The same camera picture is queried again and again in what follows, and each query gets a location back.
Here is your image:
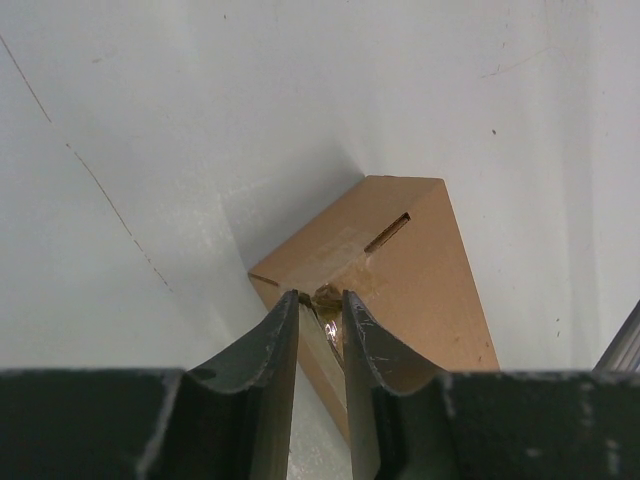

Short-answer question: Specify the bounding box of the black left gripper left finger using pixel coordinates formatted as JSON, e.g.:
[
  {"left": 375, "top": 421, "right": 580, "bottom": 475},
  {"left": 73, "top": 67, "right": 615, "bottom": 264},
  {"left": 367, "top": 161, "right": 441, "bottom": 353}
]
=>
[{"left": 1, "top": 291, "right": 299, "bottom": 479}]

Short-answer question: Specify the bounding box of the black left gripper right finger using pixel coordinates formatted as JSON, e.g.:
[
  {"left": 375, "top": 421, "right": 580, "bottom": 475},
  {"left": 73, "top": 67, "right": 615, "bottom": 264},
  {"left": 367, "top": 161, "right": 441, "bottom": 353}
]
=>
[{"left": 343, "top": 291, "right": 639, "bottom": 479}]

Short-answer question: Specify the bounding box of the brown cardboard express box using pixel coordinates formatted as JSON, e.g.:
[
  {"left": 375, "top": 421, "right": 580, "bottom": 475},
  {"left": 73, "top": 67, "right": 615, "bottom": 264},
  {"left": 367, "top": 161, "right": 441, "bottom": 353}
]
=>
[{"left": 249, "top": 175, "right": 499, "bottom": 435}]

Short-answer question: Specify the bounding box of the right aluminium frame post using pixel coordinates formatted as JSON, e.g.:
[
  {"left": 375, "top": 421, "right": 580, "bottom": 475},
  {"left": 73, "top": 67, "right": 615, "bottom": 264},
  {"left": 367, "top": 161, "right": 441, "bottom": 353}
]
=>
[{"left": 594, "top": 302, "right": 640, "bottom": 372}]

